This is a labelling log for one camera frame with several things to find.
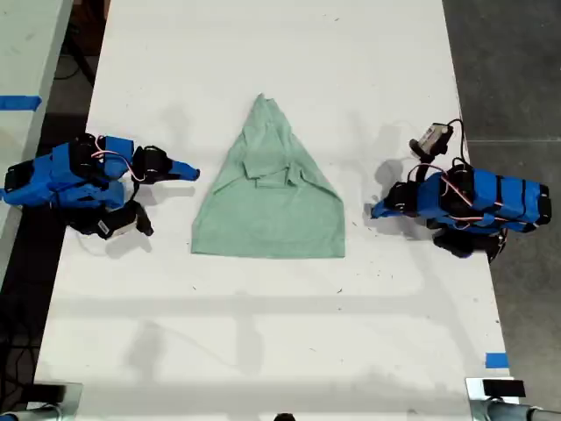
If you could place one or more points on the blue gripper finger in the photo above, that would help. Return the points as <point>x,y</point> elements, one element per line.
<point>388,203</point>
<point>380,214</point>
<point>179,178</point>
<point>186,169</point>

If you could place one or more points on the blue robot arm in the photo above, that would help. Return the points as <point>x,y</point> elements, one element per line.
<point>66,175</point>
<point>482,197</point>

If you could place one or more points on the pale green T-shirt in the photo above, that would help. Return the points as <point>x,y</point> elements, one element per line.
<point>271,210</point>

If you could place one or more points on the long blue tape strip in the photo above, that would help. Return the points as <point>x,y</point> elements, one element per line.
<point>19,102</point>

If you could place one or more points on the white side table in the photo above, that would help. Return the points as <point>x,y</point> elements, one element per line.
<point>26,52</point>

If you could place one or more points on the small blue tape square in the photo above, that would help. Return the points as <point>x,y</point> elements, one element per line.
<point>497,360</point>

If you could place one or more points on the metal table clamp plate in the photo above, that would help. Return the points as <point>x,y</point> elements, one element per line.
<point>475,399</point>
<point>72,394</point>

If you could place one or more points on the small black flat box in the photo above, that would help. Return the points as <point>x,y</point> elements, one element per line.
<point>504,388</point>
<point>49,392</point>

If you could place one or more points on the grey metal pole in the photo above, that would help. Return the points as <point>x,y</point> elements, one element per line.
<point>526,413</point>

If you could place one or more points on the short black camera stalk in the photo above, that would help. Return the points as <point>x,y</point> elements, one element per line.
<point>423,162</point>
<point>144,219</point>

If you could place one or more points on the black camera box grey face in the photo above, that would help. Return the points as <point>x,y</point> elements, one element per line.
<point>434,137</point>

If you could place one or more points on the black camera box white label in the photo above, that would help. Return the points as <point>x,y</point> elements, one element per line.
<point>115,226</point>

